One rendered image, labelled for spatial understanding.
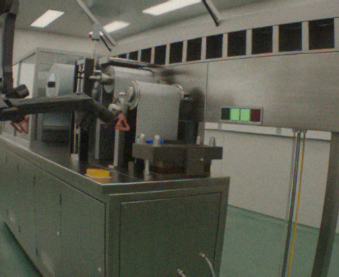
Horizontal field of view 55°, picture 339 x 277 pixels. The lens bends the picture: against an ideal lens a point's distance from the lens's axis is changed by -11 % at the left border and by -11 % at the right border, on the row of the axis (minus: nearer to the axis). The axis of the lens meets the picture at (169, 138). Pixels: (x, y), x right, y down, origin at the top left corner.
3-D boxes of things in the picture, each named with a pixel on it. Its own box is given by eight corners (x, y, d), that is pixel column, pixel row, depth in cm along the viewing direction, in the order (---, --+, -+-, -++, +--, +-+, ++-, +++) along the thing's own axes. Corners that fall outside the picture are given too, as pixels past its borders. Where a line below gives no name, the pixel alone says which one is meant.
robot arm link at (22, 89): (-3, 84, 150) (4, 83, 145) (15, 74, 158) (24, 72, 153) (5, 106, 156) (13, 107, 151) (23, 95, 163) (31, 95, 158)
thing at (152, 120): (135, 144, 163) (137, 103, 163) (175, 144, 178) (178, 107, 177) (136, 144, 163) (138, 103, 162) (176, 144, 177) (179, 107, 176)
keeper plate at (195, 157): (183, 174, 156) (184, 149, 155) (200, 173, 162) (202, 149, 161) (186, 175, 154) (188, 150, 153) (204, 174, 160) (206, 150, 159)
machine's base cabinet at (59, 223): (-2, 219, 331) (-3, 138, 327) (53, 217, 371) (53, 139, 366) (107, 372, 132) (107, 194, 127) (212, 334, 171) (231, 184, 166)
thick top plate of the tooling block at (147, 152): (132, 156, 158) (132, 142, 158) (200, 155, 182) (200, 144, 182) (152, 161, 145) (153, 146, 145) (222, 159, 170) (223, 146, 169)
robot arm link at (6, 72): (0, 4, 146) (10, -1, 140) (10, 5, 151) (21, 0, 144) (-5, 92, 151) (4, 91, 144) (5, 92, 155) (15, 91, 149)
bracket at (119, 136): (107, 167, 169) (111, 102, 167) (119, 167, 173) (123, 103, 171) (112, 169, 165) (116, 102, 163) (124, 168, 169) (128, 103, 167)
